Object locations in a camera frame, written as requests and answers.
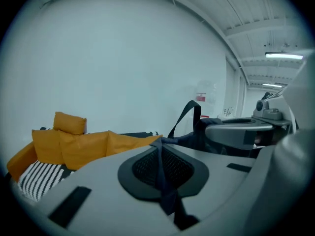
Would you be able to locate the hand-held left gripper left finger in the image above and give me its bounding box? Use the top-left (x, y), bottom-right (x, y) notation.
top-left (31, 145), bottom-right (178, 236)

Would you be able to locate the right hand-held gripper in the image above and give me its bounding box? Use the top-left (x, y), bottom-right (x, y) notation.
top-left (205, 57), bottom-right (309, 150)

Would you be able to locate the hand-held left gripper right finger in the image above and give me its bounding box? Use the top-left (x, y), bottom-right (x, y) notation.
top-left (163, 144), bottom-right (256, 236)

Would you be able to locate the orange striped sofa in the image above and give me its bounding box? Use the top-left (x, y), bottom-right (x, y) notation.
top-left (6, 111), bottom-right (164, 201)

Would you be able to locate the clear water bottle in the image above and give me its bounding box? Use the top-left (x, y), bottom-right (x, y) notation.
top-left (196, 80), bottom-right (218, 115)

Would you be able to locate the small orange cushion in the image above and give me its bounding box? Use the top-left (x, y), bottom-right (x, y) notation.
top-left (53, 111), bottom-right (87, 135)

